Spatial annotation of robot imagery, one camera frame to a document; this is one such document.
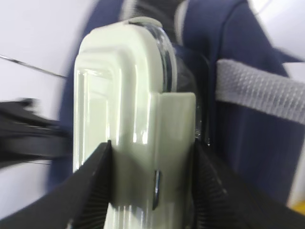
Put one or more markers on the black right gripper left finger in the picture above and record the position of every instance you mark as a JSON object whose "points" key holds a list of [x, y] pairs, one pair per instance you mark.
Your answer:
{"points": [[80, 202]]}

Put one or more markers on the navy and white lunch bag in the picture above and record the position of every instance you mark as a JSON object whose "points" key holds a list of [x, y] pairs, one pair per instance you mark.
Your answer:
{"points": [[256, 114]]}

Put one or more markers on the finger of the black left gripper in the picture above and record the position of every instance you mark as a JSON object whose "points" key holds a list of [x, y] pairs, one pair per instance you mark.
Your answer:
{"points": [[25, 135]]}

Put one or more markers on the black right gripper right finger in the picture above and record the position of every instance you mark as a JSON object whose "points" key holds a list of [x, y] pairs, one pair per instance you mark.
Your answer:
{"points": [[222, 200]]}

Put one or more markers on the green lidded glass container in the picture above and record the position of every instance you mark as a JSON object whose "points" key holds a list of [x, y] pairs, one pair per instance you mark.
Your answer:
{"points": [[137, 113]]}

